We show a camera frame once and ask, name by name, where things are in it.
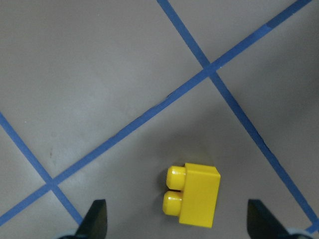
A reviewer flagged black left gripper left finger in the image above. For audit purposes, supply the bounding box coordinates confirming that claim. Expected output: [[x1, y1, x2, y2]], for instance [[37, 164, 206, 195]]
[[75, 199, 108, 239]]

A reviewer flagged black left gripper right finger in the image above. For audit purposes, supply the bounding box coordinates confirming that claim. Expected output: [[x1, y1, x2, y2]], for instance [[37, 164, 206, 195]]
[[247, 199, 290, 239]]

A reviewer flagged yellow toy block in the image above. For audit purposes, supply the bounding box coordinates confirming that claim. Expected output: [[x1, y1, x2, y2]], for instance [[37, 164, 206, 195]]
[[162, 163, 221, 228]]

